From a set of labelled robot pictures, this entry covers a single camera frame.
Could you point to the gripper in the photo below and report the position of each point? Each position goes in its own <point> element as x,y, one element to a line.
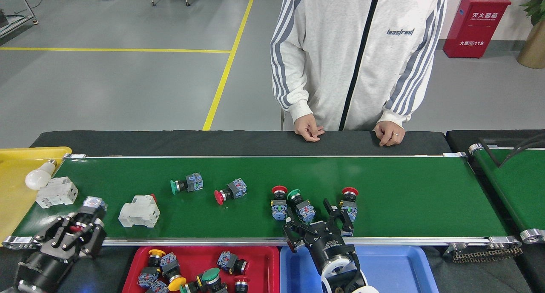
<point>49,265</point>
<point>330,246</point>

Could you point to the white circuit breaker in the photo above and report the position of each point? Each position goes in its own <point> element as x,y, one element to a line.
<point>57,193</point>
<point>138,212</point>

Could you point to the red plastic tray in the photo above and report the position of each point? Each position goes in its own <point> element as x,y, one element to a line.
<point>264,263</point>

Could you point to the green conveyor belt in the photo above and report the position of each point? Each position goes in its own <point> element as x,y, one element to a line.
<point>383,191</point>
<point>519,186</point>

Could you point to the blue plastic tray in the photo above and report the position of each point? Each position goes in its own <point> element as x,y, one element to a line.
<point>396,271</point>

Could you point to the yellow plastic tray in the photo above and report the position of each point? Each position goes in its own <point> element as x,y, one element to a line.
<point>17,165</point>

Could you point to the person's right hand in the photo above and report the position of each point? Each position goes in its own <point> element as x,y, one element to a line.
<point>308,129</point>

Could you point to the person's left hand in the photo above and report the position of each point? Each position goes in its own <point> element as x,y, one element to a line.
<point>389,133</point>

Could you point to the white light bulb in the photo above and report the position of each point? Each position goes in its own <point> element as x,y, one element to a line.
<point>38,180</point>

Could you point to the black table cover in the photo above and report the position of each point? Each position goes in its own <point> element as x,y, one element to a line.
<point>213,142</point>

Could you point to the person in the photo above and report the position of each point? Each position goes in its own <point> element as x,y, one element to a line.
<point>332,50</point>

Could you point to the red fire extinguisher box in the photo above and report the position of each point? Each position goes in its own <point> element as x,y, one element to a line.
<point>477,24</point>

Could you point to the potted plant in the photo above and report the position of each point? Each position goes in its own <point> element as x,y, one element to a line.
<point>534,46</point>

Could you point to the black guide frame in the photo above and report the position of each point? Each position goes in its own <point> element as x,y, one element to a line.
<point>489,152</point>

